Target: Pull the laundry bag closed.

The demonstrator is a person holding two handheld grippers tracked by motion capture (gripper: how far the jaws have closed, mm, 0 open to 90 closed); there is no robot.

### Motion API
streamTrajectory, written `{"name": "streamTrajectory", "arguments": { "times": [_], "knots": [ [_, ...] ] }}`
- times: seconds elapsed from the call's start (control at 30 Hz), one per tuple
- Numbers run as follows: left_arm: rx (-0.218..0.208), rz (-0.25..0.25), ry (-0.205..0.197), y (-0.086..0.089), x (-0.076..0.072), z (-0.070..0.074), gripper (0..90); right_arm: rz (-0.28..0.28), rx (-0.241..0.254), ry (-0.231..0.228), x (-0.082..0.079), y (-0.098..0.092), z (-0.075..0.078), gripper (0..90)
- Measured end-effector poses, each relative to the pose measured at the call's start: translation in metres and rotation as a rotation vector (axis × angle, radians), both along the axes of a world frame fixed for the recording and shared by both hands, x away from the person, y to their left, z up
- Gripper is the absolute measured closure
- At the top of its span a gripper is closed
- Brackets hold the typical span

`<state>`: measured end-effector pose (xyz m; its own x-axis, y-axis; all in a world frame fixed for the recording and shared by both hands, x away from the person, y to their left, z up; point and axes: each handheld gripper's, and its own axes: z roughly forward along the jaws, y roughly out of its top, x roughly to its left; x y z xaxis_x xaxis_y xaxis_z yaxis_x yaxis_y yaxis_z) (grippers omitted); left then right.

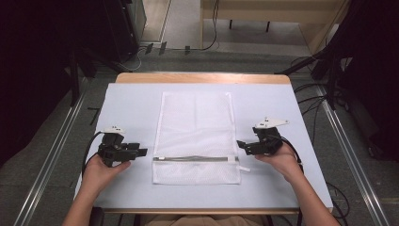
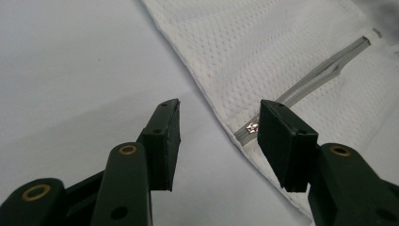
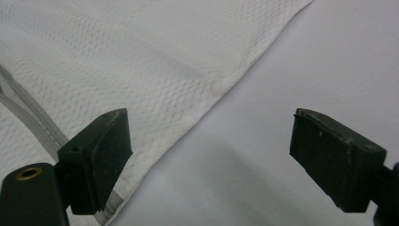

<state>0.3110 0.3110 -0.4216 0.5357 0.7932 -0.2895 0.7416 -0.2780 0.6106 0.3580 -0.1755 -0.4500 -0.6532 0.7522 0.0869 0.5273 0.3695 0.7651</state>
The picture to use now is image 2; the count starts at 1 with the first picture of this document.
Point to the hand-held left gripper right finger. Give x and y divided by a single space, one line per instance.
284 147

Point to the white mesh laundry bag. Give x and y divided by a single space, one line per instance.
260 50

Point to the silver zipper pull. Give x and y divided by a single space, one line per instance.
252 127

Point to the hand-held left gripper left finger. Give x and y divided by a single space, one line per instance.
161 147

